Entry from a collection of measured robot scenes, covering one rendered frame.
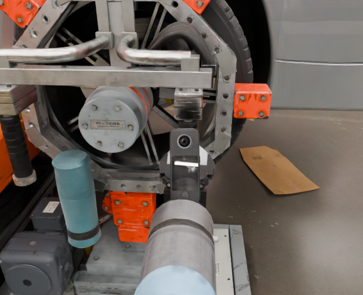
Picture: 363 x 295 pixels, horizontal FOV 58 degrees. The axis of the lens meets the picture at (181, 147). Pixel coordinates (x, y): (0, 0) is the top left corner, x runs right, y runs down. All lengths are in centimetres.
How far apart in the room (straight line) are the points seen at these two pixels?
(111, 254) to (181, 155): 84
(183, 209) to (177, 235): 5
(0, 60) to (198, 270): 50
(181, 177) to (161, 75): 19
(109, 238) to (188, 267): 99
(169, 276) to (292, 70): 83
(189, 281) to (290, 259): 128
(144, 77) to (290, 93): 61
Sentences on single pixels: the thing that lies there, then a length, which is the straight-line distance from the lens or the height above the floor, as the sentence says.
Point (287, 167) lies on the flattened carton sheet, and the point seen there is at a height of 1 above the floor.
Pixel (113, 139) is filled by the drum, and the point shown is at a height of 82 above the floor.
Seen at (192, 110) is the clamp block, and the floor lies 92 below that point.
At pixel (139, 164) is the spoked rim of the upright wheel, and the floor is 61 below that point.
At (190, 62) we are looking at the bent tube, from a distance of 58.
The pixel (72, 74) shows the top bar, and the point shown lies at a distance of 63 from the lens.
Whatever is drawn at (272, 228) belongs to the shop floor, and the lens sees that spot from 176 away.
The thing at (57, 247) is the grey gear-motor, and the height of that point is 40.
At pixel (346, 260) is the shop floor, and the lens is 171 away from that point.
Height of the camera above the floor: 113
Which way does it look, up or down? 28 degrees down
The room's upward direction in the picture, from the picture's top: straight up
